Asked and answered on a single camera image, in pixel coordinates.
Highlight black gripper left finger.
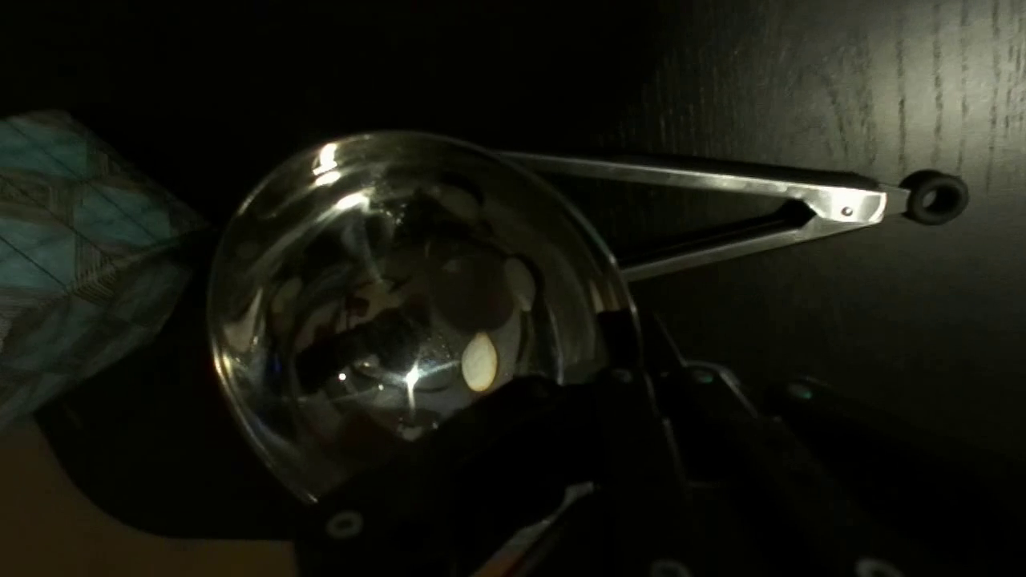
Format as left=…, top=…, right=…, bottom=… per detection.
left=300, top=366, right=668, bottom=577

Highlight silver metal bowl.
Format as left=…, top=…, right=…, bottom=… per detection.
left=205, top=129, right=644, bottom=505

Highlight metal tongs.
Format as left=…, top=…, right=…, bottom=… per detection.
left=494, top=147, right=973, bottom=286

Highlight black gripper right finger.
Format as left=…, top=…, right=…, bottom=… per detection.
left=608, top=310, right=904, bottom=577

